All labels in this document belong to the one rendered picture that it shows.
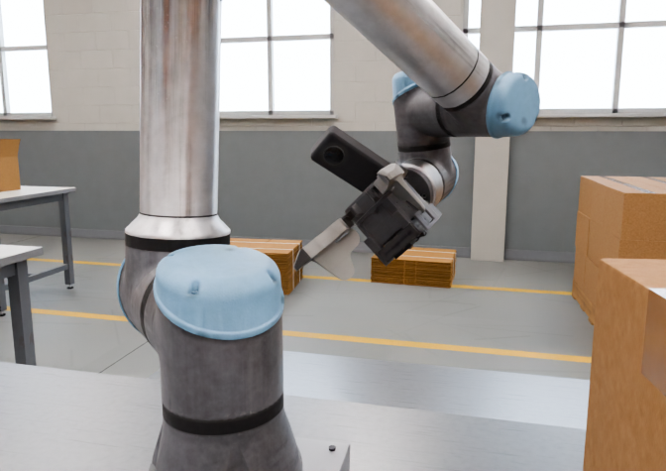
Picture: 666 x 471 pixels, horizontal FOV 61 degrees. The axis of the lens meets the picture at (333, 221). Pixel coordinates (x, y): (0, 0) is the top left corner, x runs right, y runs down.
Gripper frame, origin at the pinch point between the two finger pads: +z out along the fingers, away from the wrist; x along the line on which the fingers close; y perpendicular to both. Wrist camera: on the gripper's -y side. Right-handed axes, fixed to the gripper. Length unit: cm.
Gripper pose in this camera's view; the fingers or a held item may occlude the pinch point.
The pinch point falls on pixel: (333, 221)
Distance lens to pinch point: 57.3
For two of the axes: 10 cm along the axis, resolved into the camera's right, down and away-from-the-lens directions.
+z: -4.1, 2.6, -8.7
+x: -6.2, 6.2, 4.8
